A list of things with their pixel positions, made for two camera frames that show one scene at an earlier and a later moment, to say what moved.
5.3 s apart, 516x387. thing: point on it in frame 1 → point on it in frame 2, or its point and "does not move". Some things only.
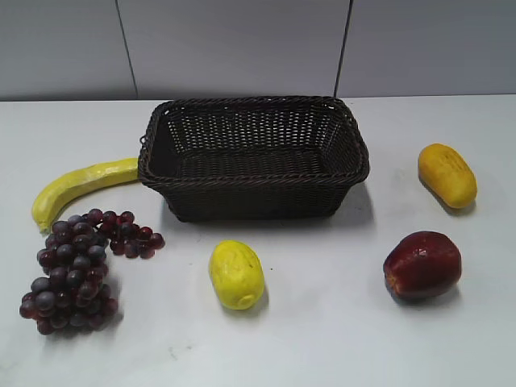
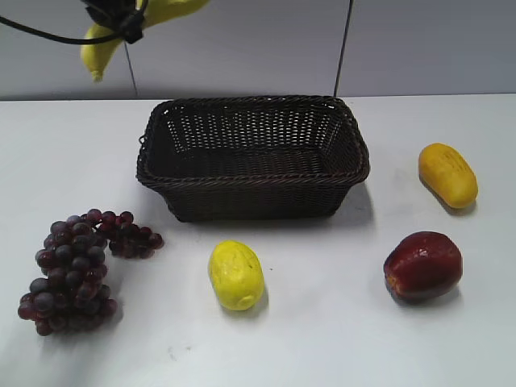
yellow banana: (59, 192) → (95, 56)
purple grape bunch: (74, 289) does not move
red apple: (421, 265) does not move
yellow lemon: (238, 274) does not move
